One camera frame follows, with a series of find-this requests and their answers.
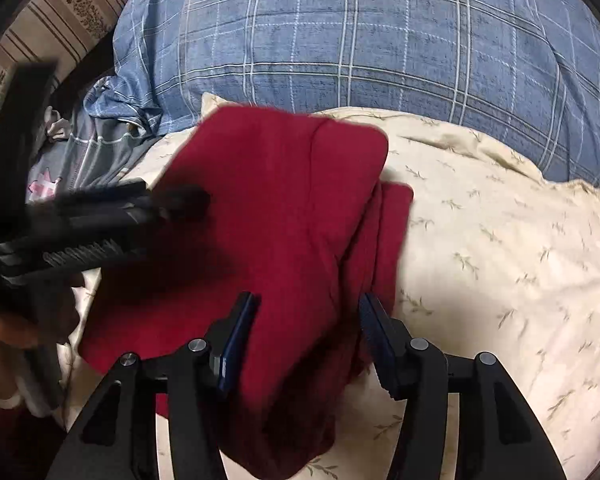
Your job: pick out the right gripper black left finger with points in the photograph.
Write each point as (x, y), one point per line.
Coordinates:
(115, 435)

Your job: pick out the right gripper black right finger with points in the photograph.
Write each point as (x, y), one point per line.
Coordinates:
(499, 436)

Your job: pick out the dark red garment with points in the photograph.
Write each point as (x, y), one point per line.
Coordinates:
(298, 216)

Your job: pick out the left hand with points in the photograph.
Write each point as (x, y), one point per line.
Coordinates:
(18, 333)

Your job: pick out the grey-blue patterned bed sheet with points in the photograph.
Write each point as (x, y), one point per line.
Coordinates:
(81, 151)

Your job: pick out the cream leaf-print pillow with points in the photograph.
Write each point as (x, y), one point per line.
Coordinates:
(499, 259)

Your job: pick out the beige striped floral cushion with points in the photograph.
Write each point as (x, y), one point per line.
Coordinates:
(65, 30)

